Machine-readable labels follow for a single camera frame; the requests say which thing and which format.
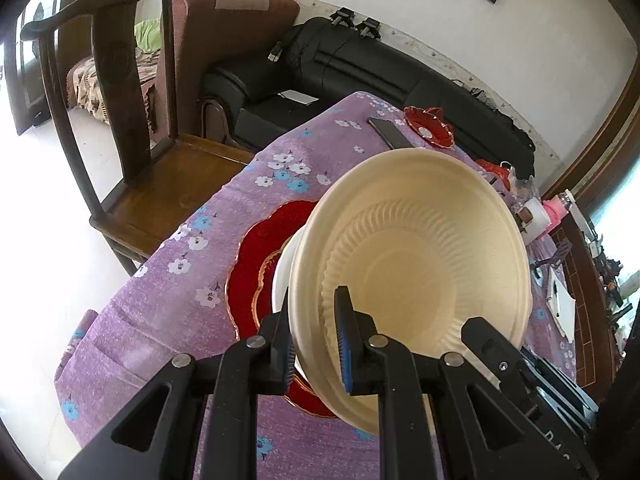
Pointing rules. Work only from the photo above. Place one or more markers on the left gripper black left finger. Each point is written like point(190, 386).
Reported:
point(195, 418)

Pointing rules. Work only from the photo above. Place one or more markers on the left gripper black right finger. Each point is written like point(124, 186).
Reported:
point(442, 419)

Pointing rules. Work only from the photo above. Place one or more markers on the beige paper bowl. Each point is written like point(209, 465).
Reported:
point(422, 242)

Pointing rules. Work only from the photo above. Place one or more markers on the wooden side cabinet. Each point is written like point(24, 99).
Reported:
point(596, 350)

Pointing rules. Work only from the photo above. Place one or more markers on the white notebook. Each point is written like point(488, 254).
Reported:
point(562, 310)

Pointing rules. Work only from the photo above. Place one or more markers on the purple floral tablecloth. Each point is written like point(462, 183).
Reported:
point(175, 303)

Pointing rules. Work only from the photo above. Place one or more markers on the red scalloped plate stack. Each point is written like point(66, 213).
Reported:
point(249, 283)

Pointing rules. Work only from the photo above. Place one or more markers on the black phone stand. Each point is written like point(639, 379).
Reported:
point(560, 254)

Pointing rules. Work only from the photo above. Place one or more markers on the white plastic container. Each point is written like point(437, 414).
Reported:
point(540, 220)

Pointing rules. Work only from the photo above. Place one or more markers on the dark jar with cork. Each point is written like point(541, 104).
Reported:
point(523, 217)

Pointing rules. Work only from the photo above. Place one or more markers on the pink covered bottle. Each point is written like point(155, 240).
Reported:
point(557, 208)

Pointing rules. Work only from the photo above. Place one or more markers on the dark wooden chair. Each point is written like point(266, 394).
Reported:
point(162, 184)

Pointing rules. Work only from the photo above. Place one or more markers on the red plastic bag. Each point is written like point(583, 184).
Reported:
point(496, 172)

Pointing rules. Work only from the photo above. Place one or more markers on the black smartphone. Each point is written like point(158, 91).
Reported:
point(389, 133)

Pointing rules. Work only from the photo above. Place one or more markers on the red glass dish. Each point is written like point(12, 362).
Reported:
point(430, 124)

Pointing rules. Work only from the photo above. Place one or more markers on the black leather sofa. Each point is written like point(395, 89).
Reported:
point(314, 65)

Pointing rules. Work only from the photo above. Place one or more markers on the maroon armchair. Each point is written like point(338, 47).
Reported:
point(205, 32)

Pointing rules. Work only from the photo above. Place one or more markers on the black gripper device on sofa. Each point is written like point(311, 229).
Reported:
point(342, 17)

